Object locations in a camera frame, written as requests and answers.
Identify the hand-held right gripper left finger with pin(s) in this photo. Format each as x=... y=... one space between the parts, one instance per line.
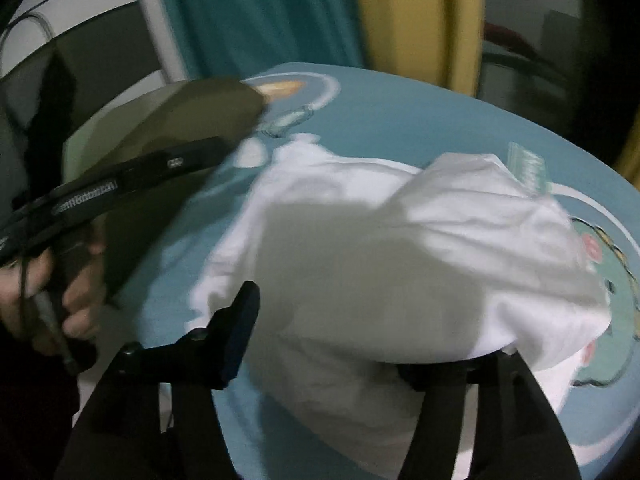
x=235 y=340

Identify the teal curtain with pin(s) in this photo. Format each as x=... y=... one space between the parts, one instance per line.
x=260 y=15

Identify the white garment with black collar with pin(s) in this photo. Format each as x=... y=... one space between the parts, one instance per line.
x=400 y=260

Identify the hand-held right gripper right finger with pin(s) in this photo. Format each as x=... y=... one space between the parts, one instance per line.
x=440 y=410

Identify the yellow curtain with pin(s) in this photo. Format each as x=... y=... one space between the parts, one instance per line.
x=629 y=160
x=415 y=20

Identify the teal printed blanket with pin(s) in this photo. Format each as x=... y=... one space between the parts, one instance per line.
x=400 y=120

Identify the person's left forearm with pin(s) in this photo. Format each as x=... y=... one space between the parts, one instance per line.
x=30 y=410

